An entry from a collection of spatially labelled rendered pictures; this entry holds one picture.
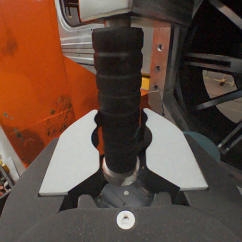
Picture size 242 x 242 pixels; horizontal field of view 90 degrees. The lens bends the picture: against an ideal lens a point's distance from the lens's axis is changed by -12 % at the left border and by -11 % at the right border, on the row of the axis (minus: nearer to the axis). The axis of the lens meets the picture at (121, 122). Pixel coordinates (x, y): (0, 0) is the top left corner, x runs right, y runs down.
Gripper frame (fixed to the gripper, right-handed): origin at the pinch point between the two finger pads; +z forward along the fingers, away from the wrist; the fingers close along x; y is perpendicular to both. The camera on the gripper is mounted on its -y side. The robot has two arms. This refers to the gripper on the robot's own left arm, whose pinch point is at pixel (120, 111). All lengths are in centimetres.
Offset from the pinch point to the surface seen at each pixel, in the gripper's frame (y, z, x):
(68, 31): -13, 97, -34
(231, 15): -11.8, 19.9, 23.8
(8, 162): 38, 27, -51
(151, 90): 5.7, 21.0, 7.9
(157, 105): 8.8, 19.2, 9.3
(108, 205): 44.8, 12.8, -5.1
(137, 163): 6.5, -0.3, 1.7
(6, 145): 83, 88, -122
